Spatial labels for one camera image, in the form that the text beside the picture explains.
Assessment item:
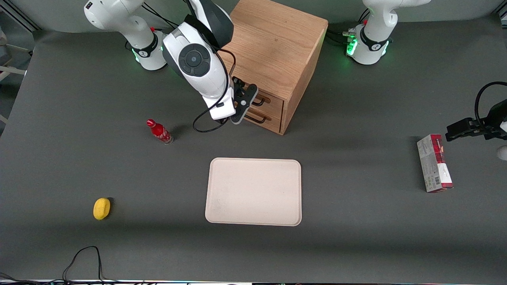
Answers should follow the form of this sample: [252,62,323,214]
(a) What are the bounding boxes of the black left arm base cables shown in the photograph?
[326,8,371,46]

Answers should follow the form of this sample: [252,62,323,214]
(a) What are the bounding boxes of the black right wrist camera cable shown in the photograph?
[193,47,238,133]

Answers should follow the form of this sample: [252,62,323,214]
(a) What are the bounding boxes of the yellow lemon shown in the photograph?
[93,198,111,220]

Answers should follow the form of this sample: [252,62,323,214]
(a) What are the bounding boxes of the black left gripper cable loop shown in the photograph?
[474,81,507,128]

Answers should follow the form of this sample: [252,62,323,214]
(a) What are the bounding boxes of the wooden drawer cabinet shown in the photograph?
[214,0,328,136]

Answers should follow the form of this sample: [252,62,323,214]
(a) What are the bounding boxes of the looped black floor cable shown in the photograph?
[61,245,119,284]

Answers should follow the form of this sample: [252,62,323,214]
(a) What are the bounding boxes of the white stand frame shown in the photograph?
[0,27,27,76]

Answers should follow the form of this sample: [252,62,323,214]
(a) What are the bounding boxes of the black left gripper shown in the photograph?
[445,99,507,142]

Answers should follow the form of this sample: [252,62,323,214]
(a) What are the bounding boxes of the black right arm base cables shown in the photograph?
[142,2,179,31]

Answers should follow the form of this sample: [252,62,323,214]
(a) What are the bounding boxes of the beige plastic tray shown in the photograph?
[205,158,302,227]

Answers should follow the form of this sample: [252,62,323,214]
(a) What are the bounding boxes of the black arm base cables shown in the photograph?
[142,2,179,31]
[326,8,371,46]

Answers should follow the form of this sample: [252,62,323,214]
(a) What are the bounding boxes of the red cola bottle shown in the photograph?
[146,118,174,145]

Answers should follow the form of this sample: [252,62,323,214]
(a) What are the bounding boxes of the grey and red carton box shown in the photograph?
[416,134,454,194]

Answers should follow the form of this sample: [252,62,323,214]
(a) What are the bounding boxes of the wooden drawer with black handle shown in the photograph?
[242,104,283,133]
[252,85,285,119]

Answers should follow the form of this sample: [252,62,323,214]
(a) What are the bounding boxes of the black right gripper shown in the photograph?
[231,76,259,125]

